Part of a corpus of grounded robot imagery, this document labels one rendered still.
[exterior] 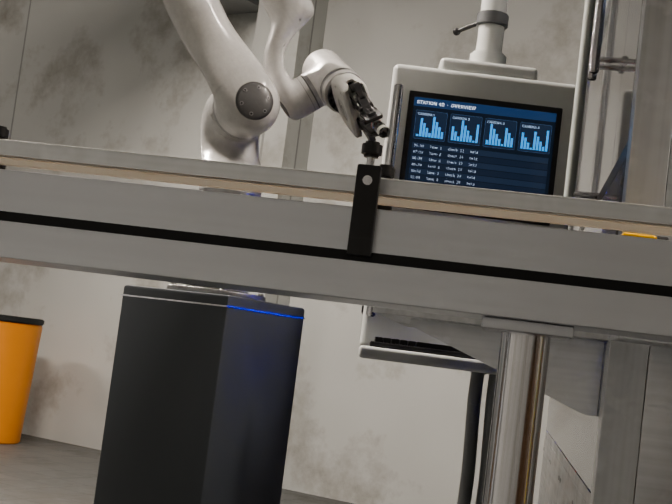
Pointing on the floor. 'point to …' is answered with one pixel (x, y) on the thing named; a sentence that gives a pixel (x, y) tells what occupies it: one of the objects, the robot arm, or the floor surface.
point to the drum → (16, 372)
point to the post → (650, 153)
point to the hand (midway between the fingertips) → (373, 121)
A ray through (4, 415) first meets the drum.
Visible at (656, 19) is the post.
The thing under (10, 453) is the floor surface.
